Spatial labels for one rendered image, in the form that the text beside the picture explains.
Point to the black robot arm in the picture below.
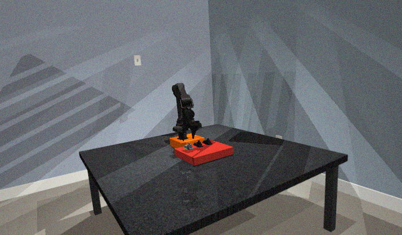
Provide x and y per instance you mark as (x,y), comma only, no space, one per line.
(184,105)

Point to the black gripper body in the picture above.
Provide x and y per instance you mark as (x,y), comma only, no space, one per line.
(180,128)

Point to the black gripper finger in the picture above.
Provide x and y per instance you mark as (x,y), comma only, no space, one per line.
(181,135)
(193,131)

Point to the red flat rectangular deck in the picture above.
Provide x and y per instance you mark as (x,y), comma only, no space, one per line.
(202,152)

